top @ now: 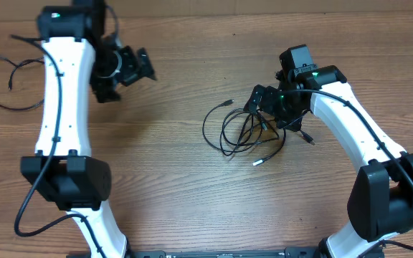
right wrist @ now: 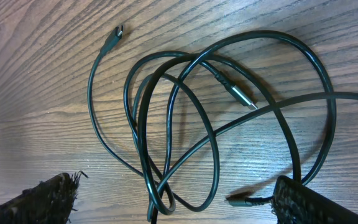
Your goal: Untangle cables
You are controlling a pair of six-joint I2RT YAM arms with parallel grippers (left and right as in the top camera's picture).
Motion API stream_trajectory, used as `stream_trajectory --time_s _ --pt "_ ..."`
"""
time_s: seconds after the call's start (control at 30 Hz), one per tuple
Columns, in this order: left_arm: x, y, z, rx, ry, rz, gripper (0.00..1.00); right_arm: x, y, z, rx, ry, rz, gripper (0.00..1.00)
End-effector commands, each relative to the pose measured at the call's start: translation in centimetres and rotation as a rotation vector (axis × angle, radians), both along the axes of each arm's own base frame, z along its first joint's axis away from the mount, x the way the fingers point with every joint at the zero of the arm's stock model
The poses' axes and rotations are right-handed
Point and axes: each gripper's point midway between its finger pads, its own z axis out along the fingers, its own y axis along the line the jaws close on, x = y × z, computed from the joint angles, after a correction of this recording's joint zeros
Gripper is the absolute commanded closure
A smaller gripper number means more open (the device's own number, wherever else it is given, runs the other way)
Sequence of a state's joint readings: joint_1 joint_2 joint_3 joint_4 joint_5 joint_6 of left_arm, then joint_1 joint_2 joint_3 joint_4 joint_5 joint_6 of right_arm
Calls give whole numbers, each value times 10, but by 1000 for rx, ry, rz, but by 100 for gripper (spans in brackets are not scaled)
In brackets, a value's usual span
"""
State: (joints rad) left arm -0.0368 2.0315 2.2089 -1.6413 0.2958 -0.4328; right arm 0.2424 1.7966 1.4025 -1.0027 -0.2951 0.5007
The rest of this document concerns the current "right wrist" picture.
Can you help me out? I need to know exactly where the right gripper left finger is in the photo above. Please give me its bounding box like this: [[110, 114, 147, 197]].
[[0, 170, 87, 224]]

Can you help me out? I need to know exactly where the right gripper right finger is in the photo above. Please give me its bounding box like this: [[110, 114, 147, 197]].
[[272, 175, 358, 224]]

